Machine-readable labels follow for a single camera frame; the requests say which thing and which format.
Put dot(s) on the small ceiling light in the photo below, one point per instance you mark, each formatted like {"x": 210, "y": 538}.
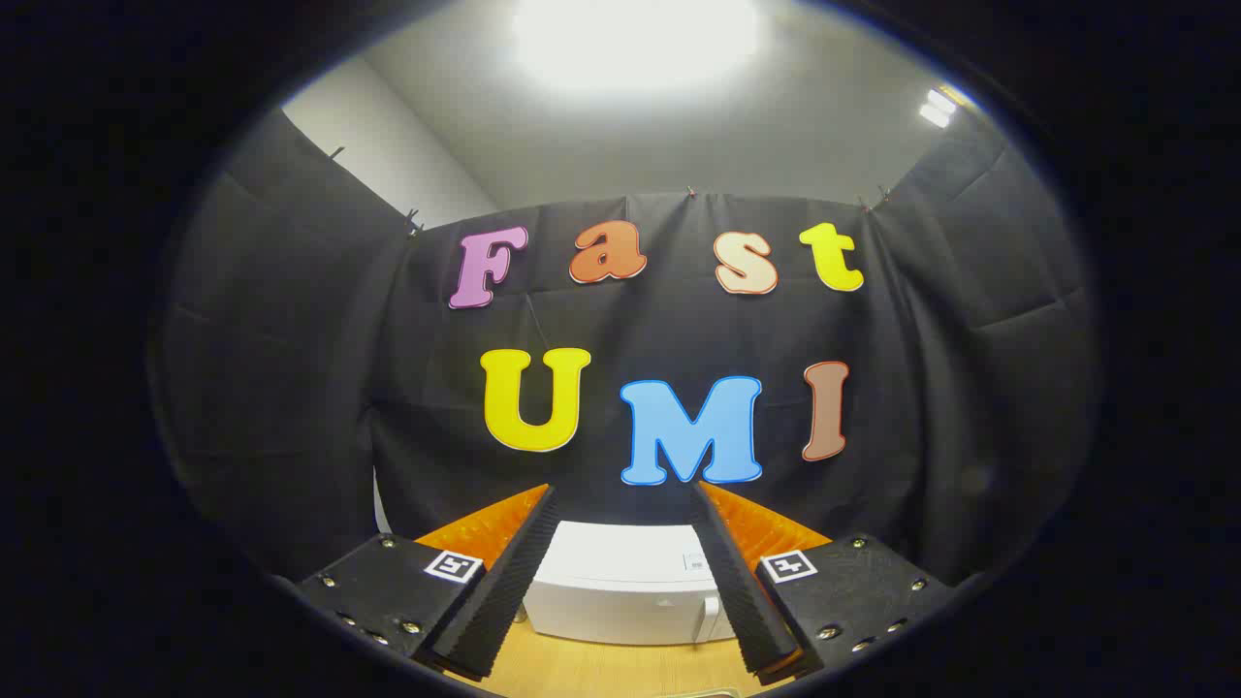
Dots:
{"x": 937, "y": 107}

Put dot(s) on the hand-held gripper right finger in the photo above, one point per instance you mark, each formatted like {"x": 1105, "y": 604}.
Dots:
{"x": 742, "y": 582}

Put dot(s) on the white microwave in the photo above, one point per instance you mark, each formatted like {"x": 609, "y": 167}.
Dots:
{"x": 620, "y": 582}

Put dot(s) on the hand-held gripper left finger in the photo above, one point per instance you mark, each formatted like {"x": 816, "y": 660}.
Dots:
{"x": 504, "y": 582}

